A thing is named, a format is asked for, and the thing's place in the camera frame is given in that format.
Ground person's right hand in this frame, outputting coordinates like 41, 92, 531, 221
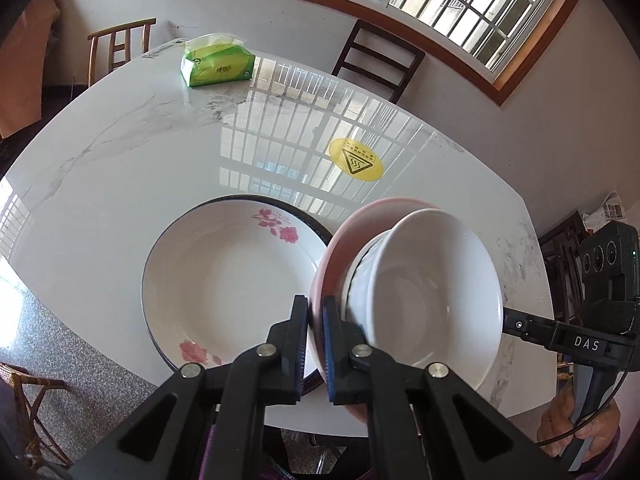
536, 389, 622, 467

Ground yellow round warning sticker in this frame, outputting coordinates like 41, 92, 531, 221
328, 137, 385, 182

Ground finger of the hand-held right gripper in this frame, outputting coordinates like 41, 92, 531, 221
501, 306, 556, 350

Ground dark carved wooden chair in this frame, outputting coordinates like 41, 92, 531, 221
537, 210, 594, 331

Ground green tissue pack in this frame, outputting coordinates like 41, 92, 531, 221
180, 33, 256, 89

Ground folded newspaper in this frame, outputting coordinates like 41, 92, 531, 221
582, 191, 626, 233

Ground light wooden chair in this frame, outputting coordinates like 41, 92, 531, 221
87, 18, 157, 84

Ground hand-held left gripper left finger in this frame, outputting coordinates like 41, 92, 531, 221
70, 294, 309, 480

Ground blue floral patterned plate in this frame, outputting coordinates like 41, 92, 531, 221
187, 192, 335, 397

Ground black cable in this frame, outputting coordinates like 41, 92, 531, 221
537, 367, 632, 447

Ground dark wooden slatted chair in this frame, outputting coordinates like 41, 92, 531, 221
331, 19, 426, 105

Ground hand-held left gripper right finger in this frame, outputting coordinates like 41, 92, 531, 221
321, 295, 572, 480

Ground rattan chair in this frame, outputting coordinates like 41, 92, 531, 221
0, 362, 76, 472

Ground white bowl with blue band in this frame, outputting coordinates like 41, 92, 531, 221
342, 232, 393, 322

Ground white ribbed bowl pink stripes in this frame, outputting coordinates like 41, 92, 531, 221
344, 208, 505, 394

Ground white plate with pink roses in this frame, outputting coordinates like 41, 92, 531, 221
141, 195, 328, 387

